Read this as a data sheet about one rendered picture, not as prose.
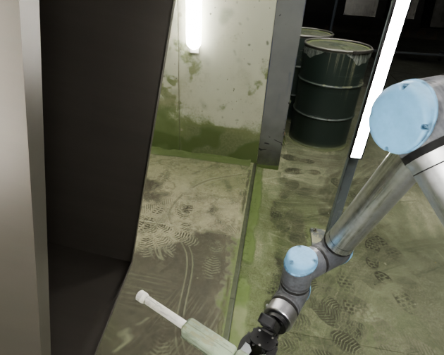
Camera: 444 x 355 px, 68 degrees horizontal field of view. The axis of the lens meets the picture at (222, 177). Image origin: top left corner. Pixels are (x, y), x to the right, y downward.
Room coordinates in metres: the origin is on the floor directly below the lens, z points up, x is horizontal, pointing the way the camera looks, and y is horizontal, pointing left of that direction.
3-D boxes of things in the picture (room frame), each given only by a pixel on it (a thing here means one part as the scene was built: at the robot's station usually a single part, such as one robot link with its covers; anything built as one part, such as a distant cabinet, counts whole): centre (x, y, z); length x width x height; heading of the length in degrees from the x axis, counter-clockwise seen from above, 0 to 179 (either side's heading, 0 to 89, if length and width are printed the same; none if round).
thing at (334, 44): (3.05, -0.92, 0.86); 0.54 x 0.54 x 0.01
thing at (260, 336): (0.55, -0.15, 0.51); 0.12 x 0.08 x 0.09; 148
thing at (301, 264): (0.70, -0.25, 0.63); 0.12 x 0.09 x 0.12; 123
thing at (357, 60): (3.04, -0.92, 0.44); 0.59 x 0.58 x 0.89; 7
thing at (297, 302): (0.69, -0.24, 0.52); 0.12 x 0.09 x 0.10; 148
